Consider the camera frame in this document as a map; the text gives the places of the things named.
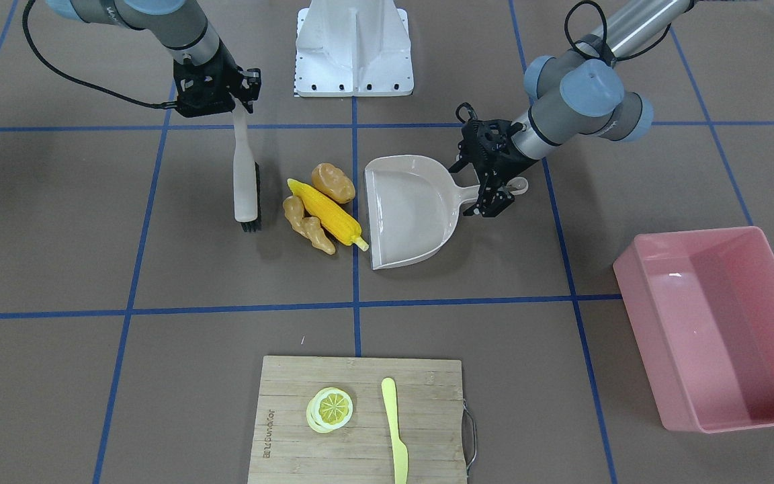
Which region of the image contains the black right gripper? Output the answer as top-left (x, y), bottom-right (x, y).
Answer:
top-left (174, 57), bottom-right (262, 114)

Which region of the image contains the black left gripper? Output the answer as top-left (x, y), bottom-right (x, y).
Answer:
top-left (448, 102), bottom-right (539, 218)

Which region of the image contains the beige dustpan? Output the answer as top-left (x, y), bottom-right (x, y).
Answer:
top-left (364, 155), bottom-right (529, 271)

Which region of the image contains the beige hand brush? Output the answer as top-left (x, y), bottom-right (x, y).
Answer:
top-left (232, 107), bottom-right (261, 233)

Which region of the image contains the brown toy potato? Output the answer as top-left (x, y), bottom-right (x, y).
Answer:
top-left (311, 163), bottom-right (357, 204)

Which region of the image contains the yellow toy corn cob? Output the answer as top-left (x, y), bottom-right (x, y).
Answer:
top-left (286, 178), bottom-right (370, 251)

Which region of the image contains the tan toy ginger root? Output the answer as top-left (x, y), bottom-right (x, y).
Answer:
top-left (282, 196), bottom-right (336, 256)

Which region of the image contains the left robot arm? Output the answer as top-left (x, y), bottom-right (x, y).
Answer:
top-left (449, 1), bottom-right (695, 217)

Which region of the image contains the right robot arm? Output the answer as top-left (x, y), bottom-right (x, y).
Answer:
top-left (22, 1), bottom-right (262, 118)

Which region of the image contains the pink plastic bin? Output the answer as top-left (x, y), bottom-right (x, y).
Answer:
top-left (612, 226), bottom-right (774, 433)

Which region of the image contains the yellow toy lemon slice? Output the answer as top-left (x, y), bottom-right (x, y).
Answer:
top-left (304, 388), bottom-right (354, 433)

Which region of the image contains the yellow plastic knife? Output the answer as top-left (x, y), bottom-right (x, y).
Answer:
top-left (381, 377), bottom-right (409, 483)

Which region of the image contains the bamboo cutting board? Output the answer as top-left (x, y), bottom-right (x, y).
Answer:
top-left (247, 356), bottom-right (468, 483)

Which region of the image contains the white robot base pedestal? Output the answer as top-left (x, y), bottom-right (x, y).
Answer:
top-left (293, 1), bottom-right (415, 97)

